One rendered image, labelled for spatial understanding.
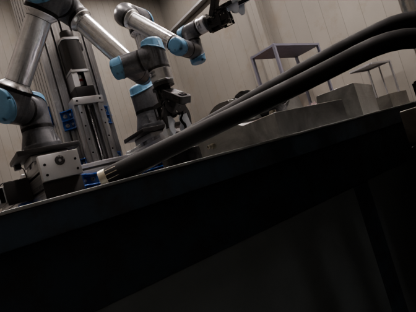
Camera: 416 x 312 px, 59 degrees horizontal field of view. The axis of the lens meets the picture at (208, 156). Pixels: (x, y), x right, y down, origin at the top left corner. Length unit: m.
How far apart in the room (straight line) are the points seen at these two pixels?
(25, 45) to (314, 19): 7.65
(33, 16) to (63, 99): 0.46
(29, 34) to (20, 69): 0.12
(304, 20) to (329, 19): 0.63
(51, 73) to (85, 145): 0.37
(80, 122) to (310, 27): 7.44
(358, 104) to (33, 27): 1.09
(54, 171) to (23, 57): 0.41
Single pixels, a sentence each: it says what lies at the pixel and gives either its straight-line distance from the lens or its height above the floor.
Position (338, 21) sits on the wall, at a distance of 8.35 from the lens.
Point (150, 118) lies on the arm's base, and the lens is 1.69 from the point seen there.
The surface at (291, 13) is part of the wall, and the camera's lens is 9.07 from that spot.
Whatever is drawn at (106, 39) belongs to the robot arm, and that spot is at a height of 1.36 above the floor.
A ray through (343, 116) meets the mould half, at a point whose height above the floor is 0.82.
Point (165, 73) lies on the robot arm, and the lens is 1.24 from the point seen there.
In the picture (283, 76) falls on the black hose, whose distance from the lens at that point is 0.66.
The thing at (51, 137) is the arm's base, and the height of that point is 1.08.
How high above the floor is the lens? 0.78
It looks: 2 degrees up
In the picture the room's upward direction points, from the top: 17 degrees counter-clockwise
